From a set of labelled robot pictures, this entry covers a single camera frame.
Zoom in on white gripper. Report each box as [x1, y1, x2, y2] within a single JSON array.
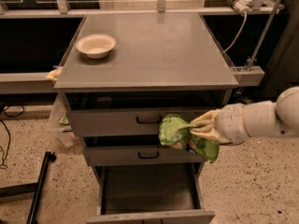
[[191, 104, 249, 144]]

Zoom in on green rice chip bag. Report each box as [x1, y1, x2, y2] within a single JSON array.
[[159, 114, 220, 163]]

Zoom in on bottom grey drawer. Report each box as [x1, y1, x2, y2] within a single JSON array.
[[87, 163, 215, 224]]

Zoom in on grey drawer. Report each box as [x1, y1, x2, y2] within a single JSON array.
[[65, 91, 228, 137], [87, 163, 215, 224], [83, 134, 206, 166]]

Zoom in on top grey drawer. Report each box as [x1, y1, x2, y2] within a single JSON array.
[[65, 91, 228, 137]]

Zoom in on grey drawer cabinet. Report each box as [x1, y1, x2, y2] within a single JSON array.
[[53, 12, 239, 224]]

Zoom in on middle grey drawer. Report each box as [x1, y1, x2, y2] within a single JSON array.
[[83, 134, 206, 166]]

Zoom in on clear plastic bag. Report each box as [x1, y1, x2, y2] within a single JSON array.
[[49, 93, 79, 148]]

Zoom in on dark grey cabinet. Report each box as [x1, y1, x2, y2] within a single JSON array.
[[254, 0, 299, 99]]

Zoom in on white power strip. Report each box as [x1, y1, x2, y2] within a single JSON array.
[[225, 0, 252, 15]]

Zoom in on yellow snack packet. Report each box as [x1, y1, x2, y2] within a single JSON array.
[[46, 67, 63, 82]]

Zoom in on black metal stand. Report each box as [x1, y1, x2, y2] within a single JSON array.
[[0, 151, 56, 224]]

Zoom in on white power cable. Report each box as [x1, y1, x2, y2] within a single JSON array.
[[221, 11, 249, 55]]

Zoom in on grey metal rail frame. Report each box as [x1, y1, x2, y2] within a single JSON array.
[[0, 0, 286, 95]]

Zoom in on black floor cable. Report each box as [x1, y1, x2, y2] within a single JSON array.
[[0, 105, 26, 170]]

